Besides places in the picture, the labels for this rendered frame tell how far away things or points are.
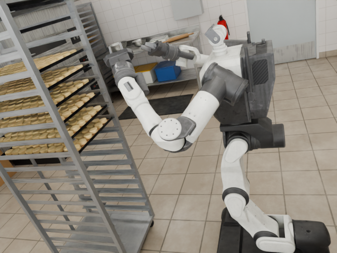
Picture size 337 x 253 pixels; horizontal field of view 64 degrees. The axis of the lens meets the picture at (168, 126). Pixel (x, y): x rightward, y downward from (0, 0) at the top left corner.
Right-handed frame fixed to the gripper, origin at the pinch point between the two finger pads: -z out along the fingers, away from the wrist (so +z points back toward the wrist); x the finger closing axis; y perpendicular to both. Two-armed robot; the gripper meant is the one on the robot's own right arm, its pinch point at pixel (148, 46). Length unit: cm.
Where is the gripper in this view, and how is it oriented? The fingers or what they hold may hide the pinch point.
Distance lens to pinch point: 153.2
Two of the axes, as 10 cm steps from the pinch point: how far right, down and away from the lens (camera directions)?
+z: 8.5, 0.7, 5.3
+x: 5.3, -1.0, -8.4
